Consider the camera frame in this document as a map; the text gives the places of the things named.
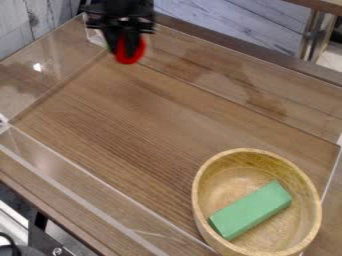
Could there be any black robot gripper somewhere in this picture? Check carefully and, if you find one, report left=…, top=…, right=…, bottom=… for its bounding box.
left=81, top=0, right=155, bottom=60

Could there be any red plush fruit green leaf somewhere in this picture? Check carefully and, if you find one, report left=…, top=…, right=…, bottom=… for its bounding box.
left=115, top=33, right=147, bottom=64

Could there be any metal table leg background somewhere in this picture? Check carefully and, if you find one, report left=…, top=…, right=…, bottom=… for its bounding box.
left=301, top=11, right=337, bottom=63

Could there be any oval wooden bowl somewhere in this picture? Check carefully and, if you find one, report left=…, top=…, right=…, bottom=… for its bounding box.
left=191, top=148, right=322, bottom=256

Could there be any green rectangular block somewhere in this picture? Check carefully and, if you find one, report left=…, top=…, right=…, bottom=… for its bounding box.
left=207, top=181, right=293, bottom=240

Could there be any clear acrylic corner bracket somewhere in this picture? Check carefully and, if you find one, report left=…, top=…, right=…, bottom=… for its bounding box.
left=84, top=19, right=108, bottom=48

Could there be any clear acrylic tray wall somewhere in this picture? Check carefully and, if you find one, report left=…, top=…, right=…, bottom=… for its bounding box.
left=0, top=115, right=216, bottom=256

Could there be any black cable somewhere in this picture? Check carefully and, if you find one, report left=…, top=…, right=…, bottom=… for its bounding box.
left=0, top=231, right=21, bottom=256

